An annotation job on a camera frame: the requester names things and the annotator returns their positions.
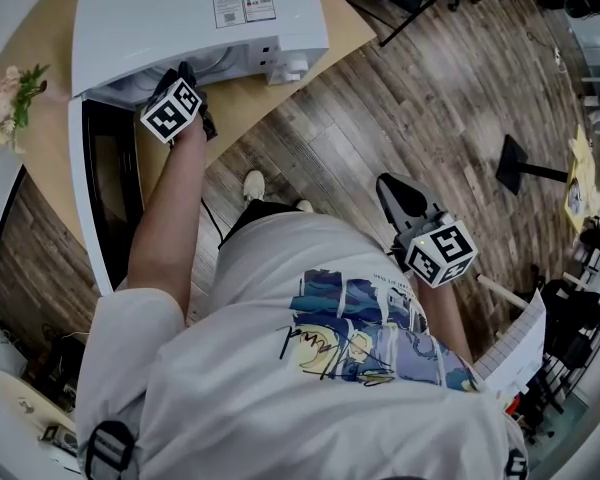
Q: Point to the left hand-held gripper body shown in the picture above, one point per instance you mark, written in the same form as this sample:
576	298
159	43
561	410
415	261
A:
172	110

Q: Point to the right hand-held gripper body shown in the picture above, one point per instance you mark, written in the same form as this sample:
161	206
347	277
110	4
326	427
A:
442	253

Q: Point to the white microwave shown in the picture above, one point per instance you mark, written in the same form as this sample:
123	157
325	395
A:
180	13

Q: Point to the person's left forearm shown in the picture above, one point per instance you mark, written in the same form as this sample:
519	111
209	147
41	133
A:
167	218

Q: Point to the person's right forearm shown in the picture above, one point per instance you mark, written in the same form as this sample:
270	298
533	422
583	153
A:
447	318

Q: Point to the wooden stick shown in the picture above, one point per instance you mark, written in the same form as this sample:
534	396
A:
500	290

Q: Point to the person's left white shoe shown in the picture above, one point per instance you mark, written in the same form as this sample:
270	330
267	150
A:
254	185

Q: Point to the person's white shoe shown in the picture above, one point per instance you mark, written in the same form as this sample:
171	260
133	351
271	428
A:
305	205
254	185

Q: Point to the black floor stand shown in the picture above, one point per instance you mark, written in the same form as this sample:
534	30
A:
512	160

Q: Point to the white grid paper sheet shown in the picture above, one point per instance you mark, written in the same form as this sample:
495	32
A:
517	348

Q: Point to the black shorts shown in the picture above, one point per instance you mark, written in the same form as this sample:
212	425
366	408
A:
252	215

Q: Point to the person's right white shoe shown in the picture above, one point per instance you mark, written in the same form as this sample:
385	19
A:
305	205

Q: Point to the yellow table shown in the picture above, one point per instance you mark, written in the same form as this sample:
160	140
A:
582	178

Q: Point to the pink flower bouquet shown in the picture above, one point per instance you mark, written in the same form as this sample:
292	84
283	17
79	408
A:
10	103

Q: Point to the white printed t-shirt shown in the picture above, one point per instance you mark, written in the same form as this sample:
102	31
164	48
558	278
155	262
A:
260	393

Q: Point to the white round table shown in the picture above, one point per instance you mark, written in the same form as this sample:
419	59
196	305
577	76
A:
30	403

